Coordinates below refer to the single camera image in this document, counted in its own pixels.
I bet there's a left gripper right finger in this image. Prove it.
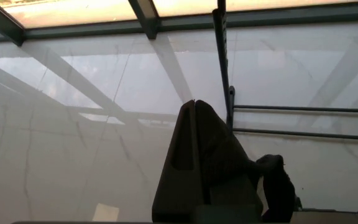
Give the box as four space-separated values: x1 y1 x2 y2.
194 99 264 216

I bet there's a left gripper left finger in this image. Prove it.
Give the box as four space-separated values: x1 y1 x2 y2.
151 100 205 223

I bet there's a black garment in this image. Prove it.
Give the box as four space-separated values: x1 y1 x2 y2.
247 153 296 223

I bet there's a black clothes rack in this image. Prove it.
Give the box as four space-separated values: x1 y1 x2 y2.
212 0 358 142

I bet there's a window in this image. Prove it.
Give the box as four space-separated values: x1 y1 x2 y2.
0 0 358 47

